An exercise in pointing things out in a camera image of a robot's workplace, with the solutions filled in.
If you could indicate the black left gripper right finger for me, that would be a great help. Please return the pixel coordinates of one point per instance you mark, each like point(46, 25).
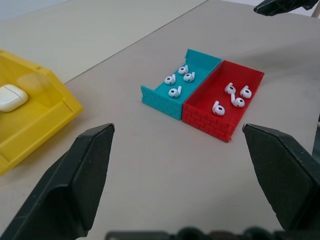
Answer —
point(287, 180)

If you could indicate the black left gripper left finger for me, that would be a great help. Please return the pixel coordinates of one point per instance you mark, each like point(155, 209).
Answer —
point(67, 185)

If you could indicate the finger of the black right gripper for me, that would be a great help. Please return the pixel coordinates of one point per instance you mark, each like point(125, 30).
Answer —
point(277, 6)
point(312, 3)

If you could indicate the yellow plastic bin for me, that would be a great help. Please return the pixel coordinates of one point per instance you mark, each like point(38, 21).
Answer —
point(37, 130)

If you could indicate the white case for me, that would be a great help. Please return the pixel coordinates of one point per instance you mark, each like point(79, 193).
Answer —
point(11, 98)

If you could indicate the white earbud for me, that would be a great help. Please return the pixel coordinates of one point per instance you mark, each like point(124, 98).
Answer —
point(169, 80)
point(173, 93)
point(246, 93)
point(218, 109)
point(188, 77)
point(239, 102)
point(182, 70)
point(229, 88)

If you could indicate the teal brick-pattern tray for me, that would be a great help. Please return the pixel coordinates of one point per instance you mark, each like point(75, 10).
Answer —
point(197, 63)

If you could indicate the red brick-pattern tray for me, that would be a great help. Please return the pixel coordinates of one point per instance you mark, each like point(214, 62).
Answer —
point(207, 122)

